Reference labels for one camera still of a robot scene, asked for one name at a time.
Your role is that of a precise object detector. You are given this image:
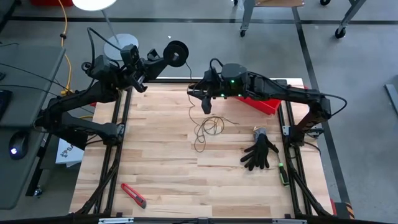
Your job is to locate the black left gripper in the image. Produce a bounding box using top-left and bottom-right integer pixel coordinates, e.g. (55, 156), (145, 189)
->
(119, 48), (169, 93)

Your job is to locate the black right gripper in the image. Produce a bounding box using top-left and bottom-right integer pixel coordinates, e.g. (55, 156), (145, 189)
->
(187, 80), (226, 115)

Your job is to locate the thin dark cord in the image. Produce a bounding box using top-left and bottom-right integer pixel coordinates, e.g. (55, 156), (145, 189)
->
(185, 60), (240, 153)

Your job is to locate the black plastic cord spool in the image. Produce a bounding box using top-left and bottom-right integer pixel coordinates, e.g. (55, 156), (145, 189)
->
(162, 40), (190, 68)

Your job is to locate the red plastic bin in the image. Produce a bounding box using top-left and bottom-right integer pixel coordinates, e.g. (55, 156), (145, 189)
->
(234, 93), (282, 116)

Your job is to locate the black work glove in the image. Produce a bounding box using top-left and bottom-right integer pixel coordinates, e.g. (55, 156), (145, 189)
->
(239, 126), (280, 172)

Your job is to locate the white round floor lamp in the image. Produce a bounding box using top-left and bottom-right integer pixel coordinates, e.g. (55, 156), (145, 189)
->
(72, 0), (140, 62)

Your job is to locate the grey cart with wooden shelf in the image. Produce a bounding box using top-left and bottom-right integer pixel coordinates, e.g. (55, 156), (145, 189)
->
(232, 0), (331, 39)

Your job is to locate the white printed box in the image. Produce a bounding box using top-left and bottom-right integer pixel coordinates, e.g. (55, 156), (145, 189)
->
(55, 138), (85, 168)

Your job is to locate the grey desk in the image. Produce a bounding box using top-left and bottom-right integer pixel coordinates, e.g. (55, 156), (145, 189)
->
(0, 45), (67, 210)

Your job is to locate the red utility knife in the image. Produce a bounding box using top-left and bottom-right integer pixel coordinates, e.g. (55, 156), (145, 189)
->
(120, 182), (147, 210)

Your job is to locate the red floor object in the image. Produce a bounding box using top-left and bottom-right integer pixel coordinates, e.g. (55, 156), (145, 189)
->
(30, 0), (75, 7)

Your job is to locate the black computer mouse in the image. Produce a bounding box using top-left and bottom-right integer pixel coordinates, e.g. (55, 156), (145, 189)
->
(7, 130), (30, 161)

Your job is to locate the grey floor bar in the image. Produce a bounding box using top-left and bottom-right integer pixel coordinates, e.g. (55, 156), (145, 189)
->
(384, 83), (398, 118)

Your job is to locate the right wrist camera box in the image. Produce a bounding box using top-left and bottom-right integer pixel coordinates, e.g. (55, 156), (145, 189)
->
(203, 67), (222, 84)

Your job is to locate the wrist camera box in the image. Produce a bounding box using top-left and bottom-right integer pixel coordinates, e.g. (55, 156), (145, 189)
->
(120, 44), (141, 68)
(203, 67), (222, 84)

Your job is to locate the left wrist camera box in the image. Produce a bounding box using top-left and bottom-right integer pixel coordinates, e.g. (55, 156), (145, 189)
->
(120, 44), (141, 68)

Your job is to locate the black aluminium table frame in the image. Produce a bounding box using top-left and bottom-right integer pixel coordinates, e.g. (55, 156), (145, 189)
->
(0, 77), (398, 224)

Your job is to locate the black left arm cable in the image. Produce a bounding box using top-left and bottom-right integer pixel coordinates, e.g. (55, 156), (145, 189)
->
(81, 27), (124, 74)

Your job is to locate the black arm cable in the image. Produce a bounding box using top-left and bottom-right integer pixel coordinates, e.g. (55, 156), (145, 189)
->
(312, 93), (348, 127)
(81, 27), (124, 74)

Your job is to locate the yellow cable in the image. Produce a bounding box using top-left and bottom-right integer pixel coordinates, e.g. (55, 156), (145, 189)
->
(57, 0), (73, 96)

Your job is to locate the green-handled screwdriver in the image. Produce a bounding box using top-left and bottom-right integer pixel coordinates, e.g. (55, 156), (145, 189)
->
(277, 154), (290, 188)

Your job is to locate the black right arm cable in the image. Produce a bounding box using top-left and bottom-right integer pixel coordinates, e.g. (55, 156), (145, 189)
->
(312, 93), (348, 127)

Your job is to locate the silver frame bracket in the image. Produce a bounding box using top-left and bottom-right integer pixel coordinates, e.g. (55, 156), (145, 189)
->
(272, 218), (308, 224)
(98, 217), (135, 224)

